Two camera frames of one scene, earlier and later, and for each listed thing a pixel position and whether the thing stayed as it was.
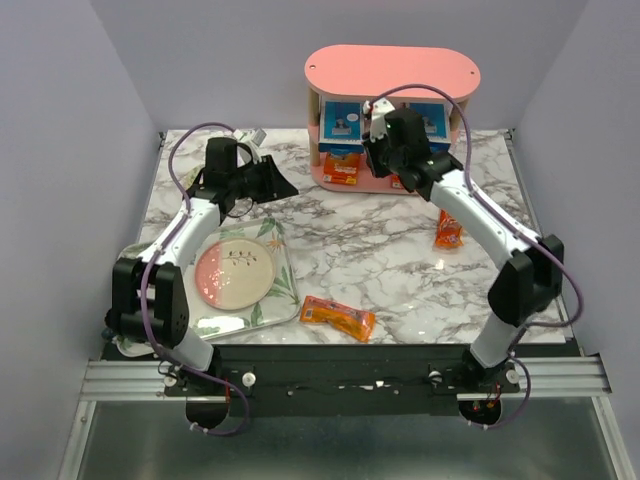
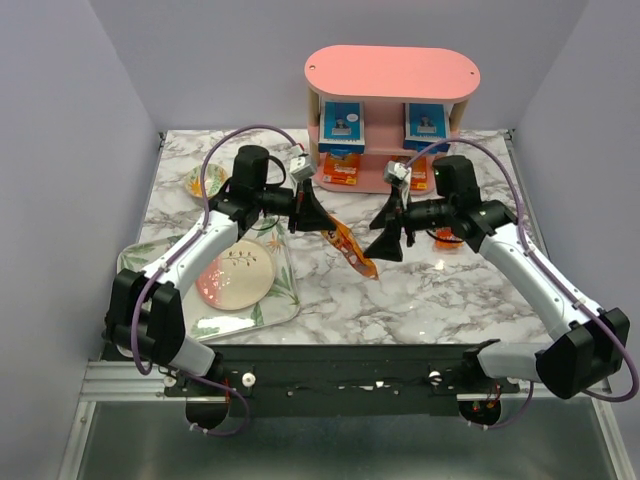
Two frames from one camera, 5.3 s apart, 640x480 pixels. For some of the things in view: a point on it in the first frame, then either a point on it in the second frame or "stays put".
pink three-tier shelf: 340,81 stays put
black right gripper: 376,171 → 387,245
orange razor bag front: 358,324 → 342,237
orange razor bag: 450,233 stays put
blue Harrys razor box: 341,124 stays put
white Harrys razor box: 437,123 stays put
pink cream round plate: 235,274 stays put
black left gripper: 275,185 → 308,213
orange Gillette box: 341,168 stays put
